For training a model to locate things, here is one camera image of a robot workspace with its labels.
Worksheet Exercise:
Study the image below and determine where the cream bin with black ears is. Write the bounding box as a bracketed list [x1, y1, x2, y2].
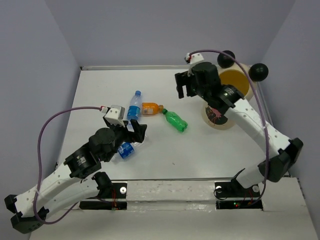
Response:
[201, 53, 269, 130]

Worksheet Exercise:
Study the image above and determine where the green plastic bottle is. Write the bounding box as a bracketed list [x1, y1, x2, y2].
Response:
[162, 108, 188, 133]

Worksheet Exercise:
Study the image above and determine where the orange juice bottle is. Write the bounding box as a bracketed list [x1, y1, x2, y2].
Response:
[141, 102, 164, 116]

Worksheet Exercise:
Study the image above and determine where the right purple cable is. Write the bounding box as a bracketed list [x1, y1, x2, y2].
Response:
[188, 48, 272, 208]

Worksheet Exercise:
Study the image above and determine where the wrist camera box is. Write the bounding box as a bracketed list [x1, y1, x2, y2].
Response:
[103, 105, 125, 127]
[184, 53, 204, 77]

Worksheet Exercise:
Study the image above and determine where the upright-lying blue label water bottle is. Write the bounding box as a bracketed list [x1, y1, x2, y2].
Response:
[127, 90, 142, 122]

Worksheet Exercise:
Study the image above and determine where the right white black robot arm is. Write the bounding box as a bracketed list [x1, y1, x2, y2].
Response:
[174, 60, 303, 200]

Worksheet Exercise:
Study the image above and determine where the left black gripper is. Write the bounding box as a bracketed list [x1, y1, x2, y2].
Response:
[104, 114, 148, 162]

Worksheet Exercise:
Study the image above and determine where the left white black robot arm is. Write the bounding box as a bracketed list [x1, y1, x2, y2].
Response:
[4, 120, 147, 234]

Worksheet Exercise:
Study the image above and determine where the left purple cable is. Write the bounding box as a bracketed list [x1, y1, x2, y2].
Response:
[32, 106, 106, 225]

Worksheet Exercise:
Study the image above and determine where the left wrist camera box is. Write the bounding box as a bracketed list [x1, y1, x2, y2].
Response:
[103, 105, 125, 127]

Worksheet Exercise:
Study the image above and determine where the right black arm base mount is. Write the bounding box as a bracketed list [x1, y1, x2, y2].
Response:
[213, 181, 263, 210]

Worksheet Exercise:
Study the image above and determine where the purple cable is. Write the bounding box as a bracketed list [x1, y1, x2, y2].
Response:
[188, 48, 272, 208]
[32, 106, 106, 225]

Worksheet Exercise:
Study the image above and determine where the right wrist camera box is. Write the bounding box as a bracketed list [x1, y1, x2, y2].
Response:
[184, 53, 204, 77]

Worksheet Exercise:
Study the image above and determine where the left blue label water bottle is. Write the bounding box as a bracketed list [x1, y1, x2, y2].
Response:
[111, 134, 151, 164]

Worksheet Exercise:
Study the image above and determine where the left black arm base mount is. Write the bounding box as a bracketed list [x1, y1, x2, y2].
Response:
[78, 181, 128, 211]

